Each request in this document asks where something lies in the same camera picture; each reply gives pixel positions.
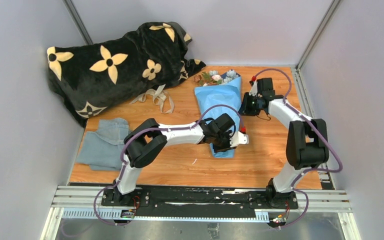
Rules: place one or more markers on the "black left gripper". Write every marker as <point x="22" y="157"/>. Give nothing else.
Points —
<point x="227" y="148"/>

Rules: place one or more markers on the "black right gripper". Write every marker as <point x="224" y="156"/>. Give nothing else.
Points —
<point x="245" y="109"/>

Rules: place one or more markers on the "blue wrapping paper sheet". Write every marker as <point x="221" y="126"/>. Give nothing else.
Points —
<point x="223" y="98"/>

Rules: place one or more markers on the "blue fake flower stem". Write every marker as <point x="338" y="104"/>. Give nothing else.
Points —
<point x="227" y="77"/>

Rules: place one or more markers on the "pink white fake flower stem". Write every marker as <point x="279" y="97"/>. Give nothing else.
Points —
<point x="213" y="80"/>

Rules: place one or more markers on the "orange fake flower stem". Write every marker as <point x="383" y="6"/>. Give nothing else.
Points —
<point x="200" y="78"/>

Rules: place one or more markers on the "beige ribbon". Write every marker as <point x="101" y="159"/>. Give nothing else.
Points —
<point x="159" y="97"/>

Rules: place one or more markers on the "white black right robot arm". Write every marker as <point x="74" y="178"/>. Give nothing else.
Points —
<point x="305" y="147"/>

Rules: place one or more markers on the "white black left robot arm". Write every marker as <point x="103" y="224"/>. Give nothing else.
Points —
<point x="145" y="143"/>

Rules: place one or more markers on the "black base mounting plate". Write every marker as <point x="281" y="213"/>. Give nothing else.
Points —
<point x="199" y="202"/>

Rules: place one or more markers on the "light blue denim cloth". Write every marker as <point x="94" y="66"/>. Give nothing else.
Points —
<point x="101" y="149"/>

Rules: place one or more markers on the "black floral blanket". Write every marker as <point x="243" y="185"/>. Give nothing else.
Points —
<point x="91" y="79"/>

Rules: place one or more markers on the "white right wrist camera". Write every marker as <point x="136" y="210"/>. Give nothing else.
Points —
<point x="254" y="88"/>

